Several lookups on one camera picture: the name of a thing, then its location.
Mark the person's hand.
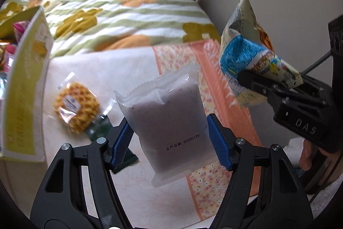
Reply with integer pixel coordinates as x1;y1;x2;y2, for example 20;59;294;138
299;140;342;186

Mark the blue white chip bag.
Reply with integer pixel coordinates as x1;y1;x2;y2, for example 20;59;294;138
219;0;303;106

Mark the pink floral towel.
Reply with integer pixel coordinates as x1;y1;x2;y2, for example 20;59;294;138
44;40;260;228

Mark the pink snack bag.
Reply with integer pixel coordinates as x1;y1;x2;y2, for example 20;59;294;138
13;20;30;42

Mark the waffle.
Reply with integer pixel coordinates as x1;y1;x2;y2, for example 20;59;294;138
53;71;116;141

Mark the green cardboard box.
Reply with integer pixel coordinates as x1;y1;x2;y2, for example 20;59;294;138
1;6;53;162

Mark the white translucent snack pack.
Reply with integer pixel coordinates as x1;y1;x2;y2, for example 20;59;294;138
116;65;217;187

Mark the dark green snack packet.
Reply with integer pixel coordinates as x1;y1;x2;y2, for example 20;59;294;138
84;115;138;174

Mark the floral striped bed quilt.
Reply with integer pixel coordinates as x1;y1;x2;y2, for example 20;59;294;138
1;0;220;58

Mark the black cable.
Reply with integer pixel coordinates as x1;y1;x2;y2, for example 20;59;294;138
301;50;333;76

